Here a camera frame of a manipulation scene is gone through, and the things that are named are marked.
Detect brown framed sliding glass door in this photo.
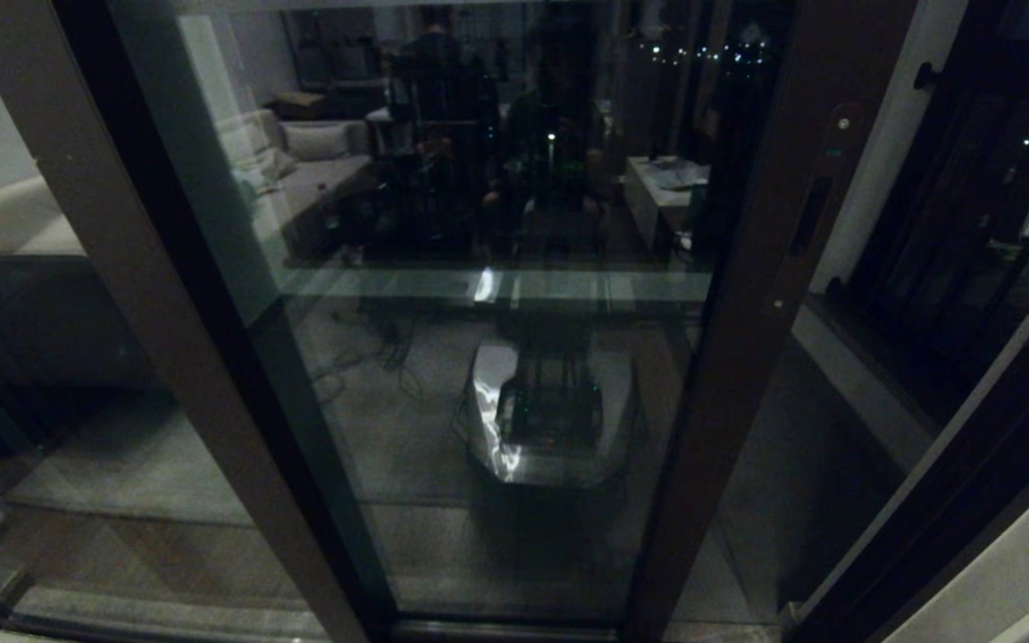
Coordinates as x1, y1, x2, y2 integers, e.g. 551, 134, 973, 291
108, 0, 922, 643

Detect brown framed fixed glass panel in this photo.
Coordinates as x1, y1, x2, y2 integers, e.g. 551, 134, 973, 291
0, 0, 395, 643

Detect dark brown door jamb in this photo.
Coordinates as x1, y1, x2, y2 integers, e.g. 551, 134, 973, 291
782, 241, 1029, 643

